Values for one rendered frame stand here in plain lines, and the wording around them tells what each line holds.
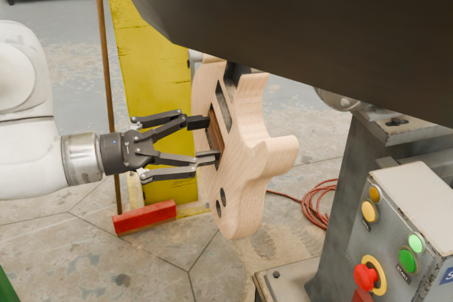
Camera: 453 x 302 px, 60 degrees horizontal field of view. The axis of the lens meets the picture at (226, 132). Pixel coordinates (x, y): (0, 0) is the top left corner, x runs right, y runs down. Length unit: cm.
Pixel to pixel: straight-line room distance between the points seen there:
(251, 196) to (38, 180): 34
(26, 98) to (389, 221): 56
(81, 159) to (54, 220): 151
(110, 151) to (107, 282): 123
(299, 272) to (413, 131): 88
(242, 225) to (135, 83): 103
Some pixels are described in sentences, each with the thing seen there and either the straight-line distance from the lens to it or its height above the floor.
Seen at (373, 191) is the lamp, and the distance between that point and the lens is 60.
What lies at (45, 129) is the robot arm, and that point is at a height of 113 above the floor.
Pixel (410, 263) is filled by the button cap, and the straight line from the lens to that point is 59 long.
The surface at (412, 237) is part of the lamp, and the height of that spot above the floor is 111.
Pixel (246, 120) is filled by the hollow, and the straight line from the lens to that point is 61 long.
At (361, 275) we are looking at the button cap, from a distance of 66.
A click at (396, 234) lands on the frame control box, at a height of 108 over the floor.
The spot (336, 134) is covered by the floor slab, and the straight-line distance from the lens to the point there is 265.
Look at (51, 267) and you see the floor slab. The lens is 200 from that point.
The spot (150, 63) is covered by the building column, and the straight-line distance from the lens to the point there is 158.
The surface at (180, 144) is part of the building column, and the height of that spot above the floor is 41.
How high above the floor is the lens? 151
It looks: 36 degrees down
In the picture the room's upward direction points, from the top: straight up
